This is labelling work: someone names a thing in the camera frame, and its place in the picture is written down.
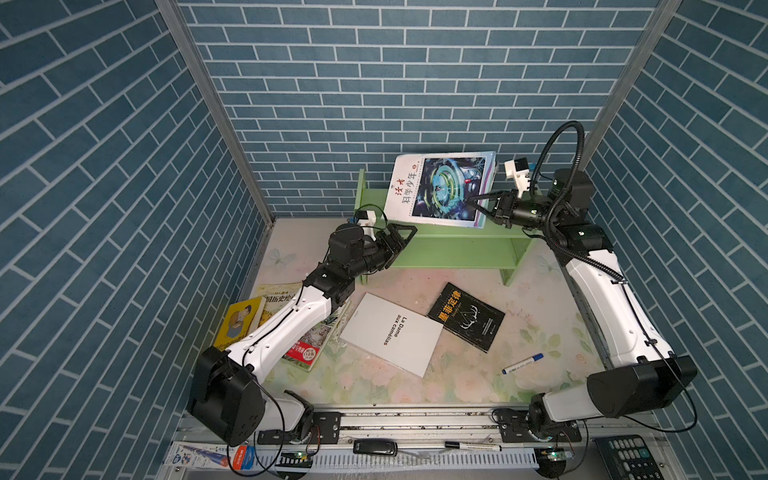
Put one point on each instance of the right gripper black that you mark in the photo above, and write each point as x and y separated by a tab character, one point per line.
504	209

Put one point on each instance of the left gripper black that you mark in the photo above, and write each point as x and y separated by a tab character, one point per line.
393	241

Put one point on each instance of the space cover science magazine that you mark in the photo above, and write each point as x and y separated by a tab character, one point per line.
435	189

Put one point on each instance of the white La Dame book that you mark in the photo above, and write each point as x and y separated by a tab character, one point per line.
393	333

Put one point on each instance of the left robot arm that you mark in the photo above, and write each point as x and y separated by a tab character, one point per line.
227	393

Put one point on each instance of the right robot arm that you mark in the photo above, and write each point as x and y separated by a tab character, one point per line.
641	371

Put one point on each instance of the green wooden shelf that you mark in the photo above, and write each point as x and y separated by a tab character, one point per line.
450	247

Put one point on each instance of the black book yellow title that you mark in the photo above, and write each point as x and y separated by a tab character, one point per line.
467	317

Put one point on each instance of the yellow cartoon history book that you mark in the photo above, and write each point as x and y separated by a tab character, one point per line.
275	297

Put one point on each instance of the green nature encyclopedia book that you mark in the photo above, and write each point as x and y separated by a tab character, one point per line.
306	351

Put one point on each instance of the blue white marker pen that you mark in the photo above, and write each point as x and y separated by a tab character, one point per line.
523	363

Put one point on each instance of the black remote device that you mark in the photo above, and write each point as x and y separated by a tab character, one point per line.
375	447

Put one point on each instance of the red blue pen package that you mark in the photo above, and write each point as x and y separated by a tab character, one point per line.
210	456

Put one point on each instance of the black calculator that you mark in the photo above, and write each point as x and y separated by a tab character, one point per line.
628	458

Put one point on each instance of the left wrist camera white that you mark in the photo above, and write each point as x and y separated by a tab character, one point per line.
365	219

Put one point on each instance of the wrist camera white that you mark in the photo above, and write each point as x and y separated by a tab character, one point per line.
365	219
518	170

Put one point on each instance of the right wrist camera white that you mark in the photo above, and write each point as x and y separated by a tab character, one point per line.
518	170

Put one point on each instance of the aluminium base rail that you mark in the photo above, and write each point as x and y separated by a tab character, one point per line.
420	433

